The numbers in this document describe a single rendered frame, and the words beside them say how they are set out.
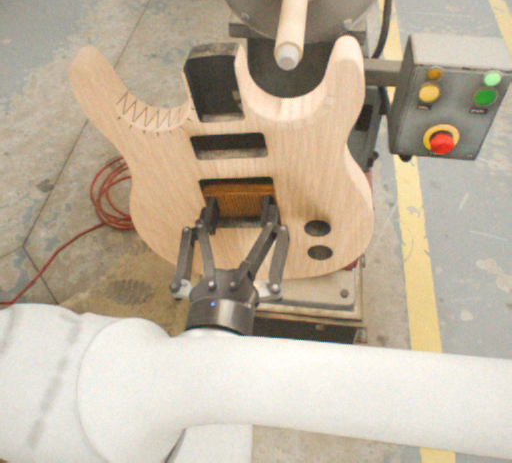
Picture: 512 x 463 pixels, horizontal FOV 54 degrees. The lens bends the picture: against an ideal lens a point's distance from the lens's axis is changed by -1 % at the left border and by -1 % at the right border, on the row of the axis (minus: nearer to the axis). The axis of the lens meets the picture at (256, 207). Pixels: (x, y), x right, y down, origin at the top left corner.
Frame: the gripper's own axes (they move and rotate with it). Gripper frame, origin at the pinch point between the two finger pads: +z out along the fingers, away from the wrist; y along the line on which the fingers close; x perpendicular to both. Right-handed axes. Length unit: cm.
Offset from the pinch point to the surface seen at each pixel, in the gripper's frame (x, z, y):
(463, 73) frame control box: 1.0, 26.0, 32.6
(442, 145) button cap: -11.7, 23.4, 30.4
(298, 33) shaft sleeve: 20.1, 8.2, 9.4
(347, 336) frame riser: -95, 30, 12
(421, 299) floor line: -112, 54, 38
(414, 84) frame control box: -0.5, 26.1, 25.2
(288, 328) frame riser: -91, 30, -6
